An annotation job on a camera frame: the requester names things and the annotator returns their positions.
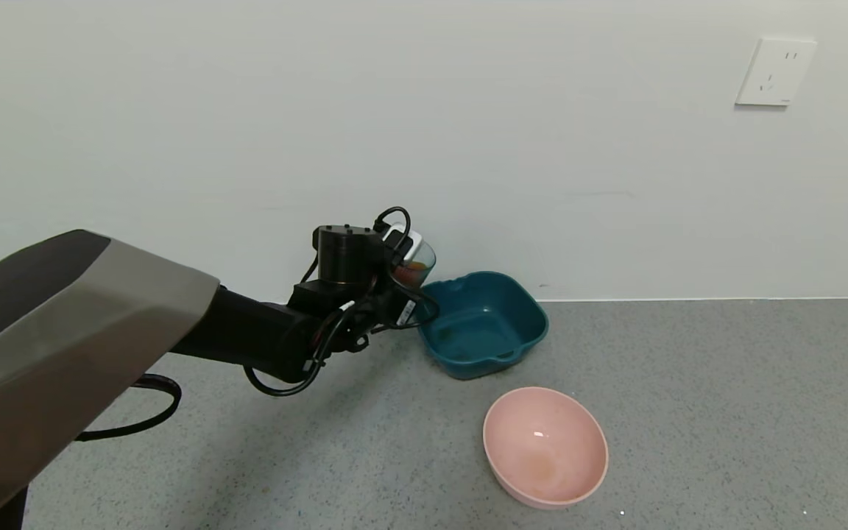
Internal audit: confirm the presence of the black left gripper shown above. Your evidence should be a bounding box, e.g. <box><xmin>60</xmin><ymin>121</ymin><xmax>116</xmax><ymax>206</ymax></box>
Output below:
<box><xmin>381</xmin><ymin>280</ymin><xmax>424</xmax><ymax>328</ymax></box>

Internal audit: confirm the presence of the clear ribbed plastic cup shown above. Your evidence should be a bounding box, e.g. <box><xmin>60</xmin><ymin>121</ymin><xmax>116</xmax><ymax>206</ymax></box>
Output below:
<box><xmin>392</xmin><ymin>234</ymin><xmax>437</xmax><ymax>290</ymax></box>

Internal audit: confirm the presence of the pink ribbed bowl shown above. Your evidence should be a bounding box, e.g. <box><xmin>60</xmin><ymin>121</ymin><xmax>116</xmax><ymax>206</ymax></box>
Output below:
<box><xmin>483</xmin><ymin>386</ymin><xmax>609</xmax><ymax>510</ymax></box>

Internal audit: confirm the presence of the teal square plastic basin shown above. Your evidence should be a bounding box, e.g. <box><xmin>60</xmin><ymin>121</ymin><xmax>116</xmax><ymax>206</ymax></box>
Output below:
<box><xmin>413</xmin><ymin>271</ymin><xmax>550</xmax><ymax>381</ymax></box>

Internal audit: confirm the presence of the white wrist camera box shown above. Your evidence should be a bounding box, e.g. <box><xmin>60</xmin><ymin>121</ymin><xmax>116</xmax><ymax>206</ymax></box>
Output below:
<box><xmin>383</xmin><ymin>225</ymin><xmax>423</xmax><ymax>266</ymax></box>

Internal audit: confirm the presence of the black camera cable loop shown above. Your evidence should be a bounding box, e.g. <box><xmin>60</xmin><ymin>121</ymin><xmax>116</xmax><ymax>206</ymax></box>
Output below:
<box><xmin>373</xmin><ymin>206</ymin><xmax>412</xmax><ymax>247</ymax></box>

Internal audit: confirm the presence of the black wrist cable bundle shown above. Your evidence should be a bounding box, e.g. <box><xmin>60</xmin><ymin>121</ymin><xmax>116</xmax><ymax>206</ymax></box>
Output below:
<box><xmin>244</xmin><ymin>294</ymin><xmax>366</xmax><ymax>398</ymax></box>

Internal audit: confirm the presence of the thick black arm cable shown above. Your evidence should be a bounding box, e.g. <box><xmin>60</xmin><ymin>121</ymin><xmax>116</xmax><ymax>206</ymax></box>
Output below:
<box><xmin>74</xmin><ymin>373</ymin><xmax>183</xmax><ymax>442</ymax></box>

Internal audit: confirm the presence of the white wall socket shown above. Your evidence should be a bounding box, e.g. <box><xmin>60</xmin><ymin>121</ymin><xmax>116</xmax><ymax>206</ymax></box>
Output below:
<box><xmin>735</xmin><ymin>38</ymin><xmax>817</xmax><ymax>108</ymax></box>

